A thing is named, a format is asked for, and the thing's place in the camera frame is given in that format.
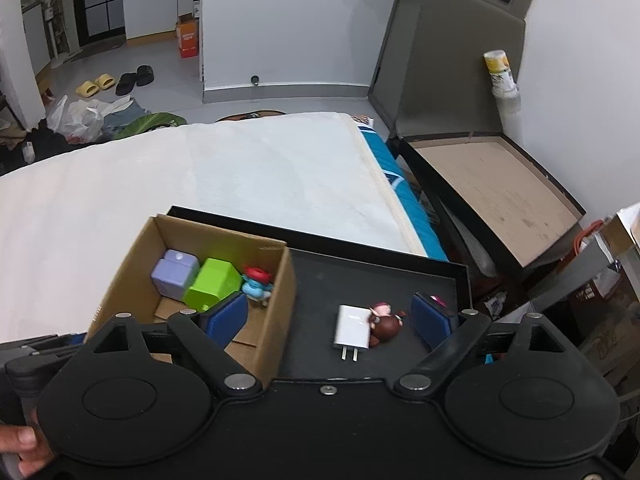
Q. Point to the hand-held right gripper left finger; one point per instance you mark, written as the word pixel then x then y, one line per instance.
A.
pixel 227 320

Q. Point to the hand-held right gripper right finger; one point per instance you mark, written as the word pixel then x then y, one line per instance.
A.
pixel 430 320

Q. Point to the pink figurine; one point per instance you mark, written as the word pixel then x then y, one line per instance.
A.
pixel 437 300

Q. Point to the green plastic block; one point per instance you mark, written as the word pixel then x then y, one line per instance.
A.
pixel 212 282

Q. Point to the brown figurine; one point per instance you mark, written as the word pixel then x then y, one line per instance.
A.
pixel 386 327

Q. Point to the blue figurine with red hat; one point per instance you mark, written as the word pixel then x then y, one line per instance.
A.
pixel 257 285

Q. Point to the brown cardboard box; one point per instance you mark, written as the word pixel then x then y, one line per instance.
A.
pixel 275 320

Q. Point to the purple plastic box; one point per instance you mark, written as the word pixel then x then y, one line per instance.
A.
pixel 172 272

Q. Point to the white charger plug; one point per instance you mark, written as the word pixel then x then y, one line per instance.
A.
pixel 351 327

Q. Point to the black tray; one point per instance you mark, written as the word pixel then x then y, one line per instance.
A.
pixel 320 285

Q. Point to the person's left hand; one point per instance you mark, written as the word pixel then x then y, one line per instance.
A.
pixel 27 447

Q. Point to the blue patterned bed sheet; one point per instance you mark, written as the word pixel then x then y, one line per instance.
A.
pixel 415 210

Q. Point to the large black open box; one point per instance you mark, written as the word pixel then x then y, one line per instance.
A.
pixel 500 185

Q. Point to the green leaf print cloth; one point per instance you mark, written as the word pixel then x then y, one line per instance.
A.
pixel 150 125

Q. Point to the white plastic bag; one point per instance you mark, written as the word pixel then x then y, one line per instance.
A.
pixel 80 120

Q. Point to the black slipper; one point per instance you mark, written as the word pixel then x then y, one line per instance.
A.
pixel 145 75
pixel 126 83

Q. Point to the yellow label bottle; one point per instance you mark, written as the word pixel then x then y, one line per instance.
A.
pixel 500 70

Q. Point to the yellow slipper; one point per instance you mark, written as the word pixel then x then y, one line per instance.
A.
pixel 106 81
pixel 87 89

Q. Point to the orange carton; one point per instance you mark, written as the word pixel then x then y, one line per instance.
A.
pixel 189 40

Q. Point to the white cabinet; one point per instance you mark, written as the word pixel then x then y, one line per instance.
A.
pixel 150 0

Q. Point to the black framed glass door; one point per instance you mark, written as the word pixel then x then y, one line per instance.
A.
pixel 100 0

